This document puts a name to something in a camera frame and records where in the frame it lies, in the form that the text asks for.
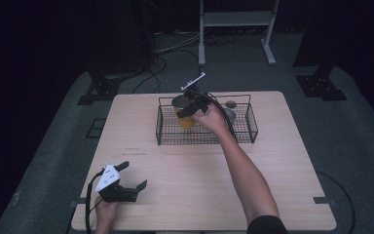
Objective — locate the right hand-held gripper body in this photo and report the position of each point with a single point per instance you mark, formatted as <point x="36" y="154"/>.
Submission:
<point x="199" y="100"/>

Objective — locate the black stand base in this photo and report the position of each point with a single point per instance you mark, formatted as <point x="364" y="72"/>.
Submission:
<point x="319" y="86"/>
<point x="102" y="89"/>

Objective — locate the person's right hand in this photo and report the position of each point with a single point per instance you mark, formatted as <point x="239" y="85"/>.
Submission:
<point x="214" y="120"/>

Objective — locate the grey tape strip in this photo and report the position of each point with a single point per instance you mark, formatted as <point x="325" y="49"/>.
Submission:
<point x="324" y="200"/>
<point x="78" y="202"/>

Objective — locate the silver metal can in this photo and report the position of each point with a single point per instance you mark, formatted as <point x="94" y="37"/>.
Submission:
<point x="231" y="114"/>

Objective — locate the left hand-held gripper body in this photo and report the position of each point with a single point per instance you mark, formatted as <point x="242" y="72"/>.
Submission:
<point x="110" y="192"/>

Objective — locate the person's left hand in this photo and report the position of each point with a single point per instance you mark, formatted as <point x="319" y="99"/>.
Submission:
<point x="104" y="215"/>

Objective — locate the orange paper cup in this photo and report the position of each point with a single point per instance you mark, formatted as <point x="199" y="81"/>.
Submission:
<point x="185" y="123"/>

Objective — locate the white metal stand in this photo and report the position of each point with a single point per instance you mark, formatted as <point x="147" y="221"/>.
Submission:
<point x="237" y="19"/>

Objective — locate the black sleeve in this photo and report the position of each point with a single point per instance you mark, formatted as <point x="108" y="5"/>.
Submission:
<point x="268" y="226"/>

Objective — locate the small grey round disc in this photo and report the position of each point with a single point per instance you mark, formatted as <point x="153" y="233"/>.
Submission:
<point x="231" y="104"/>

